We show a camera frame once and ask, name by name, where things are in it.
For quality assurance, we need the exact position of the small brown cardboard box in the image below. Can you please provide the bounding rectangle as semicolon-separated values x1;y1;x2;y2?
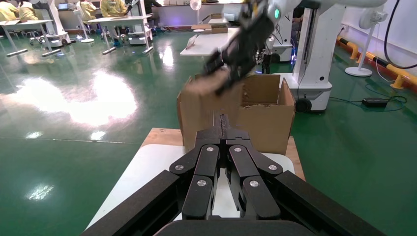
187;68;242;97

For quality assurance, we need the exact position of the white pedestal fan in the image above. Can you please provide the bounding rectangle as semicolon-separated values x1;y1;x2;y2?
344;4;388;78

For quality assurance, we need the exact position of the white table with seated people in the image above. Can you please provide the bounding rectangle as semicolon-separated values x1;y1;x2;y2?
0;19;54;58

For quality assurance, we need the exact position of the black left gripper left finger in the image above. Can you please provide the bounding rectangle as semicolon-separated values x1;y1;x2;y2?
81;114;224;236

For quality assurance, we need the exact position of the white robot column base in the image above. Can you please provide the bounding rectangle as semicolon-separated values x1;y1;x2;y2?
279;1;347;113

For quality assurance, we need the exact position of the large white work table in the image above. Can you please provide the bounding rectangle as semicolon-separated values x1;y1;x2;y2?
179;28;242;57

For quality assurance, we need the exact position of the person in yellow jacket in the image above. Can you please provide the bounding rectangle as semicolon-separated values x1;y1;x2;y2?
78;0;97;22
100;0;128;46
0;0;19;22
18;0;39;21

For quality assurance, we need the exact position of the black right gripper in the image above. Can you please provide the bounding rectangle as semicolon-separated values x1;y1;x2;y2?
202;14;274;96

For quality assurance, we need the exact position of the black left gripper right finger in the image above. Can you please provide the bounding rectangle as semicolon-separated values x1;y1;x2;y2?
222;115;385;236

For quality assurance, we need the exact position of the tilted paper sheet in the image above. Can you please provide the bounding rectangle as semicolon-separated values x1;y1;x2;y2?
185;34;200;50

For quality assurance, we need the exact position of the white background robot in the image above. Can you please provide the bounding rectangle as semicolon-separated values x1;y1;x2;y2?
30;0;71;48
125;0;153;46

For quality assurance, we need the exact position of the white standing fan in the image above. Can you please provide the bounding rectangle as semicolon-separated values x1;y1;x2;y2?
73;3;95;44
190;0;205;33

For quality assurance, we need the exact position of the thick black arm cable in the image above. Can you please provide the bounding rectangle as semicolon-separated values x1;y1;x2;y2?
384;0;417;70

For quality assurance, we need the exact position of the black power adapter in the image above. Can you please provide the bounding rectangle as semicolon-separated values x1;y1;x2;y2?
361;97;388;108

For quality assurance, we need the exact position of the white table on bar feet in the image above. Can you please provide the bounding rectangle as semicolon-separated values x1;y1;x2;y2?
87;15;154;56

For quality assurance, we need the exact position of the big open cardboard box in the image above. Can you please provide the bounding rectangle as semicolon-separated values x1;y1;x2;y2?
177;74;296;155

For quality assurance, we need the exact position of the yellow floor barrier rail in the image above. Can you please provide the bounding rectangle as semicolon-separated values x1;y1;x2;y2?
337;36;417;90

